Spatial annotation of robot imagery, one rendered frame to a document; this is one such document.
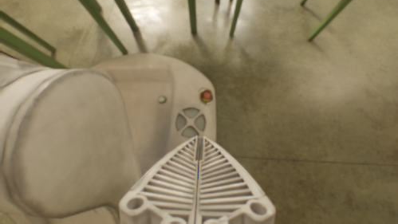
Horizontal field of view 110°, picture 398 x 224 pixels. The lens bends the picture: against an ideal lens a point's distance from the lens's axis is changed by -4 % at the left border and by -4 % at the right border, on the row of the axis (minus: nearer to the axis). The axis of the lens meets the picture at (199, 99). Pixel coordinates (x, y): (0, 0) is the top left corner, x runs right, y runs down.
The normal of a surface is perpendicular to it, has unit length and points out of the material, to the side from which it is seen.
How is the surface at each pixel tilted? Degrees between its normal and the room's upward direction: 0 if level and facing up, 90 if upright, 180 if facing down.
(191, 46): 0
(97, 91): 86
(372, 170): 0
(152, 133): 0
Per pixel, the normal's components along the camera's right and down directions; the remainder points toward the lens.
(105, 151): 1.00, 0.02
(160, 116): -0.02, -0.31
